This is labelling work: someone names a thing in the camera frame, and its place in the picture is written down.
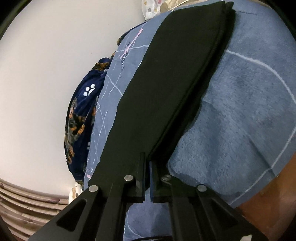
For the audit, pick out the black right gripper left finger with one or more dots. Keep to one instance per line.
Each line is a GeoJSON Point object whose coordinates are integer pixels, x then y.
{"type": "Point", "coordinates": [140, 178]}

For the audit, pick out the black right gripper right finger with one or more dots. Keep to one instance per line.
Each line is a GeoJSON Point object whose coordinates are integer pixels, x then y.
{"type": "Point", "coordinates": [160, 184]}

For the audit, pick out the black pants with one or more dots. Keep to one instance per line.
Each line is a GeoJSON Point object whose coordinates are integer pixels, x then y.
{"type": "Point", "coordinates": [165, 92]}

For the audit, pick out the white floral pillow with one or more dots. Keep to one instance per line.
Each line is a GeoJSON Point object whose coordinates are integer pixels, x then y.
{"type": "Point", "coordinates": [76, 190]}

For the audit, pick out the navy floral quilt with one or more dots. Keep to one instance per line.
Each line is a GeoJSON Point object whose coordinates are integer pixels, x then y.
{"type": "Point", "coordinates": [92, 108]}

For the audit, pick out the blue grid-pattern blanket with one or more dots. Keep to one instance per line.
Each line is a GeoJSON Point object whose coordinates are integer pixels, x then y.
{"type": "Point", "coordinates": [244, 134]}

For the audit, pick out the wooden slatted headboard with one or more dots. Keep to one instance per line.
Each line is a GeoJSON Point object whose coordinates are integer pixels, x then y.
{"type": "Point", "coordinates": [25, 211]}

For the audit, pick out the white dotted bedding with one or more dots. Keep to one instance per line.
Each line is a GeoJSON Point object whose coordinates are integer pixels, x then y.
{"type": "Point", "coordinates": [152, 8]}

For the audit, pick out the beige blanket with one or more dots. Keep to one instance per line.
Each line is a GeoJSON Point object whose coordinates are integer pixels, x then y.
{"type": "Point", "coordinates": [171, 4]}

